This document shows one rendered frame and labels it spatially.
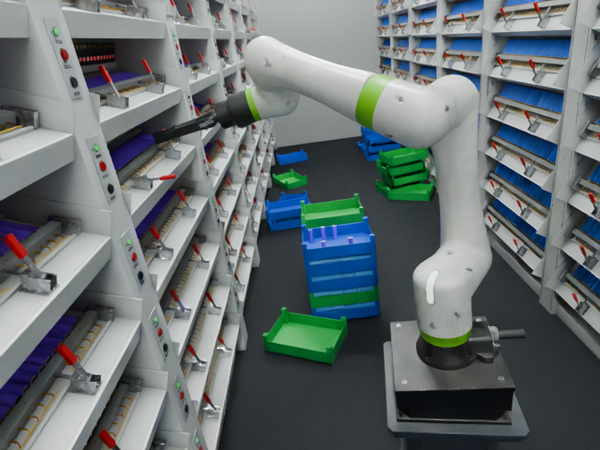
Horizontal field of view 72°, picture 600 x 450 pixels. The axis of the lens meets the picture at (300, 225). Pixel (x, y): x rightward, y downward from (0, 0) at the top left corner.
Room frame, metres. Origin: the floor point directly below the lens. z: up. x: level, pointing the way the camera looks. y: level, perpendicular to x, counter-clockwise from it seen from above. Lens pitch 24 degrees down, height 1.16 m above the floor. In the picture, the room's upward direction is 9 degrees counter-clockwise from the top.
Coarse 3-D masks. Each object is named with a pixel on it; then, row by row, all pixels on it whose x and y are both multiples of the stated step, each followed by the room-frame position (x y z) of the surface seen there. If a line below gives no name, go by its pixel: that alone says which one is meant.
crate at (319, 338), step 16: (288, 320) 1.54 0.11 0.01; (304, 320) 1.50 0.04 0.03; (320, 320) 1.46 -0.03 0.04; (336, 320) 1.43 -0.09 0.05; (272, 336) 1.43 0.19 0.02; (288, 336) 1.44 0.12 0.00; (304, 336) 1.42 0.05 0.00; (320, 336) 1.41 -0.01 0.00; (336, 336) 1.39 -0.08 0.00; (288, 352) 1.32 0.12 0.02; (304, 352) 1.29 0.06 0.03; (320, 352) 1.25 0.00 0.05; (336, 352) 1.28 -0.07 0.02
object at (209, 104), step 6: (192, 96) 2.10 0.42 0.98; (198, 96) 2.09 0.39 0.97; (204, 96) 2.09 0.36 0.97; (198, 102) 2.09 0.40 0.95; (204, 102) 2.09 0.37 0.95; (210, 102) 1.91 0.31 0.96; (216, 102) 2.09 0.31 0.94; (198, 108) 1.94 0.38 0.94; (204, 108) 1.94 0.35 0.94; (210, 108) 2.05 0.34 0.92; (198, 114) 1.64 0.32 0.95; (216, 126) 1.80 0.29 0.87; (204, 132) 1.59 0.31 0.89; (210, 132) 1.66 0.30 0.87; (204, 138) 1.55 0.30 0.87; (210, 138) 1.67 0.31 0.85; (204, 144) 1.56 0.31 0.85
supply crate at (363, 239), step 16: (304, 224) 1.70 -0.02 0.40; (352, 224) 1.69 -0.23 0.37; (368, 224) 1.65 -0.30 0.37; (304, 240) 1.68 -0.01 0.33; (320, 240) 1.67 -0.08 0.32; (336, 240) 1.64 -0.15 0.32; (368, 240) 1.60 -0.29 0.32; (304, 256) 1.50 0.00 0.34; (320, 256) 1.50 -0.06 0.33; (336, 256) 1.50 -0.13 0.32
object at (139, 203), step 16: (144, 128) 1.40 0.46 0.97; (160, 128) 1.39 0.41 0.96; (192, 144) 1.39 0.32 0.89; (176, 160) 1.20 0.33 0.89; (192, 160) 1.36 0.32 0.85; (160, 176) 1.04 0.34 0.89; (176, 176) 1.15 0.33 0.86; (128, 192) 0.79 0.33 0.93; (144, 192) 0.92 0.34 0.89; (160, 192) 0.99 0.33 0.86; (128, 208) 0.79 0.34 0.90; (144, 208) 0.87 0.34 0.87
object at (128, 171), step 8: (160, 144) 1.25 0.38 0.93; (168, 144) 1.31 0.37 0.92; (144, 152) 1.14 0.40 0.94; (152, 152) 1.17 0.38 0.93; (136, 160) 1.06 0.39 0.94; (144, 160) 1.09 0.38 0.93; (128, 168) 0.99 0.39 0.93; (136, 168) 1.03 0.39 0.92; (120, 176) 0.93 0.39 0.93; (128, 176) 0.97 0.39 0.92; (120, 184) 0.92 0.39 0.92
